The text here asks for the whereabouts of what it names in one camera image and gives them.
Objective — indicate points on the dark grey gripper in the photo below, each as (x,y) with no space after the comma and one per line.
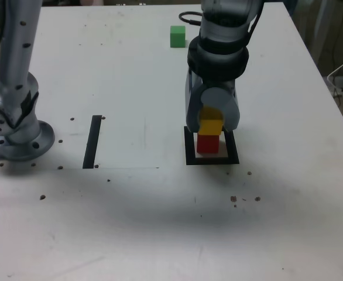
(219,82)

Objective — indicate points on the yellow cube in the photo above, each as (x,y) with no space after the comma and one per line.
(211,127)

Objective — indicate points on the red cube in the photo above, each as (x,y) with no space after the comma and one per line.
(208,144)

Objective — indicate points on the green cube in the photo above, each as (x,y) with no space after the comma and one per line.
(177,36)

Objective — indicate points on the black tape square outline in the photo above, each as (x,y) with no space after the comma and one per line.
(189,146)

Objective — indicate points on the black tape strip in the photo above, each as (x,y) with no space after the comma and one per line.
(92,140)

